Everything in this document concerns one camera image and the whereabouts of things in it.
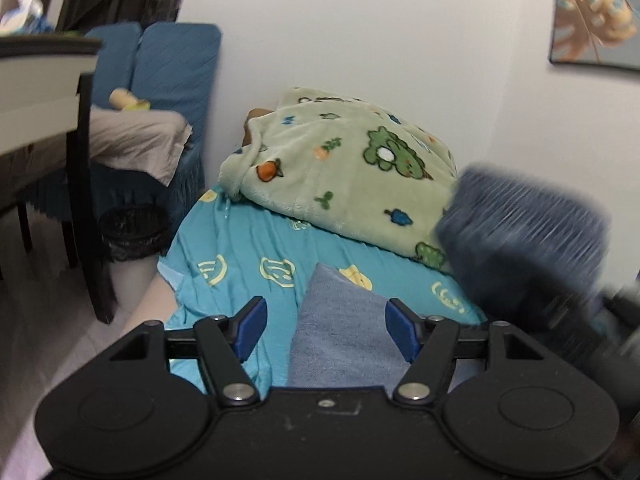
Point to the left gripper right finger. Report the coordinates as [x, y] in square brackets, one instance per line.
[432, 346]

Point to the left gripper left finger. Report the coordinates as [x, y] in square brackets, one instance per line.
[219, 344]

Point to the blue denim jeans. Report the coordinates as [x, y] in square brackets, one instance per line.
[522, 252]

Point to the teal patterned bed sheet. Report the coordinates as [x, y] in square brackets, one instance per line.
[225, 253]

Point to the black waste bin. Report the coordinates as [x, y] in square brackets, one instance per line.
[135, 232]

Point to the green cartoon fleece blanket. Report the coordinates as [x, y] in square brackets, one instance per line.
[349, 167]

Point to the beige cloth on sofa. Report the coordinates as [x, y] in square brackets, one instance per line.
[148, 141]

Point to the blue sofa chair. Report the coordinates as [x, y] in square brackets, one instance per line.
[172, 65]

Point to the white dark-legged table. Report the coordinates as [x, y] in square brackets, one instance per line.
[46, 85]

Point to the white plastic bag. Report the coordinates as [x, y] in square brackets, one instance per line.
[26, 19]

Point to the leaf wall painting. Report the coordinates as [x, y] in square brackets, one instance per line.
[602, 33]

